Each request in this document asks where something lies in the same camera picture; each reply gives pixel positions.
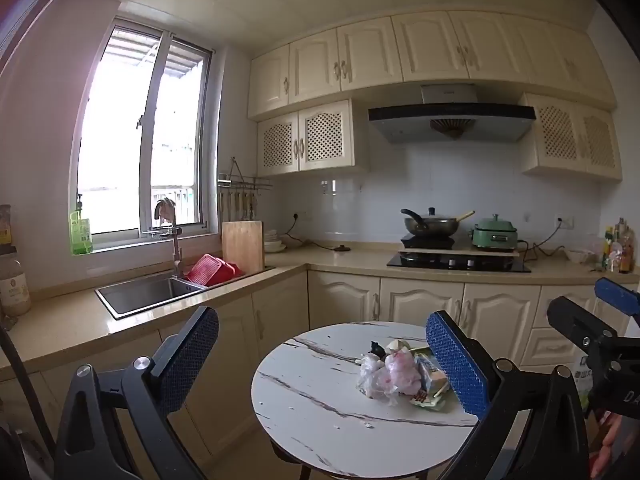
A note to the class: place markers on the black gas stove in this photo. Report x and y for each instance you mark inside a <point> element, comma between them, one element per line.
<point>460,263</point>

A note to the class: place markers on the wooden cutting board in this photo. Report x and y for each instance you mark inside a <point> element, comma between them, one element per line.
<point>243,246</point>

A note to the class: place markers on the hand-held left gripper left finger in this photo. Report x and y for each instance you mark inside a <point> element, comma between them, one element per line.
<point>190,355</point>

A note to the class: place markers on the round white marble table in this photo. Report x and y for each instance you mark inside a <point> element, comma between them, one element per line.
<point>310,385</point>

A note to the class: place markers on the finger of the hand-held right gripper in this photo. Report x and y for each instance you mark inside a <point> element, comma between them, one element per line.
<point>580,320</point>
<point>620,296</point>

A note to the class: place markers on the black range hood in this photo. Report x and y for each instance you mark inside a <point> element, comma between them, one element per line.
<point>450,117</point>

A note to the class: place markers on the cream lower kitchen cabinets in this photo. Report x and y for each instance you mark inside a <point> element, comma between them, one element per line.
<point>415,300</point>

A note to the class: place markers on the sliding glass window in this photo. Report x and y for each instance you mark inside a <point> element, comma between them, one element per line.
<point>130,135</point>

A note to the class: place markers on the wall utensil rack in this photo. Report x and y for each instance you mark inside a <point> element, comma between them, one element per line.
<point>240,185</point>

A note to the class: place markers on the cream upper kitchen cabinets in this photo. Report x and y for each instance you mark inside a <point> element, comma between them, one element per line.
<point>430,45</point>

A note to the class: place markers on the stainless steel sink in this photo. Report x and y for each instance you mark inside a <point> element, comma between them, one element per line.
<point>145,292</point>

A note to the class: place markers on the green dish soap bottle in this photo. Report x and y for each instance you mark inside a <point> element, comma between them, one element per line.
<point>81,232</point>

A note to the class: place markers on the group of condiment bottles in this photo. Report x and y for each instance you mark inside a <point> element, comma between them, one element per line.
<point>617,250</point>

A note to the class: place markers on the cream lattice door cabinet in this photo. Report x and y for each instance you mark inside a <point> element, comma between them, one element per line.
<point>320,137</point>
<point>570,137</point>

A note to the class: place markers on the stack of white bowls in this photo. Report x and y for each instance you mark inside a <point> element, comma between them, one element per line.
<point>275,244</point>

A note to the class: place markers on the glass bottle white label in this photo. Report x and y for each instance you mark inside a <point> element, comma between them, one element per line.
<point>14,285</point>

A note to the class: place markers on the crumpled white pink plastic bag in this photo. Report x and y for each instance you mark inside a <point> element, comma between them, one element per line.
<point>390,377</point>

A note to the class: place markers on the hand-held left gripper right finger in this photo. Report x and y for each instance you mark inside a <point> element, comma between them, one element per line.
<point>457,365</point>

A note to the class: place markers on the white wall outlet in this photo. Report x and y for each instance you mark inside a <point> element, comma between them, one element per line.
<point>565,221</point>
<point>300,215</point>

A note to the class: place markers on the black plastic bag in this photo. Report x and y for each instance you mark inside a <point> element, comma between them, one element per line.
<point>376,348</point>

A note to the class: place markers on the black wok with lid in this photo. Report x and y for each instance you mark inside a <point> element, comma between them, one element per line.
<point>435,225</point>

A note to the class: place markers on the green electric cooking pot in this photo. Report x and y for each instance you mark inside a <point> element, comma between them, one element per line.
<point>494,235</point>

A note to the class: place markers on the cream kitchen cabinets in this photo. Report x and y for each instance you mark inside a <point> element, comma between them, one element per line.
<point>430,45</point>
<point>415,300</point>

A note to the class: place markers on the red plastic dish rack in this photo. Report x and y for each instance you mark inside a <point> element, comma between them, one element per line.
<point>210,269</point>

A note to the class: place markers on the small white bowl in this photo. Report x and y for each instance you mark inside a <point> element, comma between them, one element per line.
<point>578,255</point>

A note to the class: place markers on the person's right hand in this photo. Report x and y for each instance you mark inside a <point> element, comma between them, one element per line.
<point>607,442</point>

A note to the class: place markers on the white bag with green print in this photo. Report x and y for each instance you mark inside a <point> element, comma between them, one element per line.
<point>581,380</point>

